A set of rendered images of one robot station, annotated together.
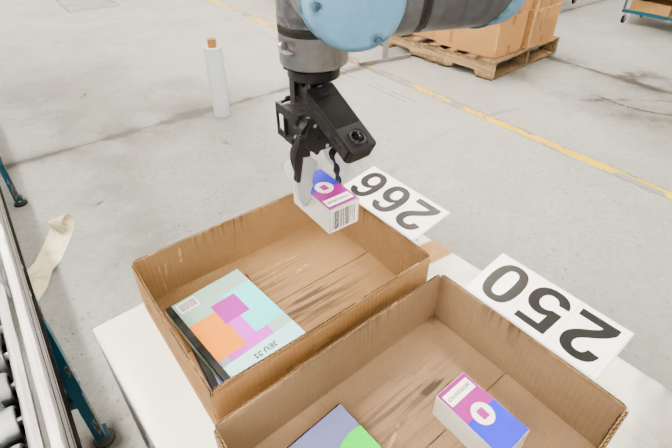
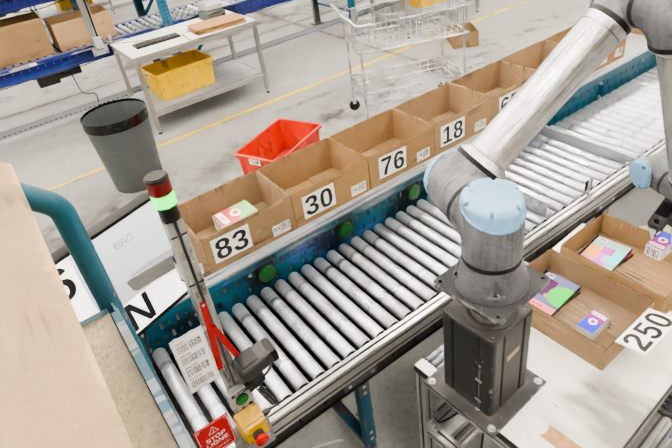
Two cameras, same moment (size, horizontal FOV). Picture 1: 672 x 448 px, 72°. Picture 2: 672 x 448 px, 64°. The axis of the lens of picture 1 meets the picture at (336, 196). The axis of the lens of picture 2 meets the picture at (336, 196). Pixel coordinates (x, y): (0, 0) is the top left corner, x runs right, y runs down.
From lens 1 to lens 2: 1.67 m
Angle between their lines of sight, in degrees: 76
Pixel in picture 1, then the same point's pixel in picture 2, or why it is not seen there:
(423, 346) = (625, 316)
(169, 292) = (610, 235)
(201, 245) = (631, 230)
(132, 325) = not seen: hidden behind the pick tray
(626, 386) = (644, 391)
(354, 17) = (635, 176)
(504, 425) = (590, 327)
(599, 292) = not seen: outside the picture
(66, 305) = not seen: hidden behind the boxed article
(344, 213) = (653, 251)
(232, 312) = (606, 252)
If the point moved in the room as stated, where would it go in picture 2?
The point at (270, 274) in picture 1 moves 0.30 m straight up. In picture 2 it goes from (640, 263) to (656, 196)
